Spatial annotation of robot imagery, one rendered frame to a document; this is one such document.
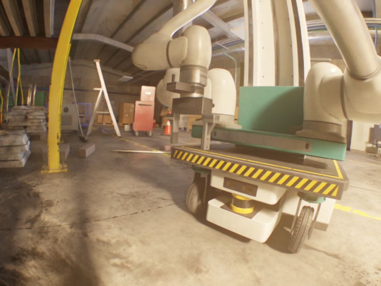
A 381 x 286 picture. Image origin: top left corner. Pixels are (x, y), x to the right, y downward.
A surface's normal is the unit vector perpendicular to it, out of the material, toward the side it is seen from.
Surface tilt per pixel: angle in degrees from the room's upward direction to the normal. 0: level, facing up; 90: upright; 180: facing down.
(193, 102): 90
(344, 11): 142
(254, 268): 0
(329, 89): 88
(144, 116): 90
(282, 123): 90
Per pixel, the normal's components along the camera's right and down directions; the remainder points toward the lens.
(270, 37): -0.67, 0.04
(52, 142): 0.65, 0.14
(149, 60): -0.30, 0.72
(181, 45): -0.39, 0.07
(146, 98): 0.35, 0.14
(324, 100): -0.88, 0.08
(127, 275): 0.07, -0.99
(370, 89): -0.76, 0.43
